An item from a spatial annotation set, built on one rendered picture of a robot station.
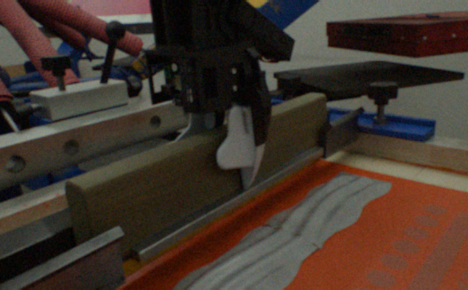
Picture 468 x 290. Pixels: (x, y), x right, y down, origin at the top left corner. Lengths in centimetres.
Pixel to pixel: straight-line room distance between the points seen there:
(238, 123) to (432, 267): 21
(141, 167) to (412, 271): 24
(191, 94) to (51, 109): 29
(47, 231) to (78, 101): 30
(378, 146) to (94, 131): 40
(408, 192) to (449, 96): 190
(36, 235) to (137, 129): 30
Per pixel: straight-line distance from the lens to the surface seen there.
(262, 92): 38
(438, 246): 43
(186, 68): 34
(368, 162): 61
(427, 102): 244
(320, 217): 44
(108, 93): 64
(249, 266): 36
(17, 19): 93
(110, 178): 32
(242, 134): 39
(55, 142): 55
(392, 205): 49
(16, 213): 47
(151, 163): 34
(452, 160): 59
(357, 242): 41
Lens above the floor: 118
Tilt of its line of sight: 19 degrees down
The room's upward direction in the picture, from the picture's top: 3 degrees counter-clockwise
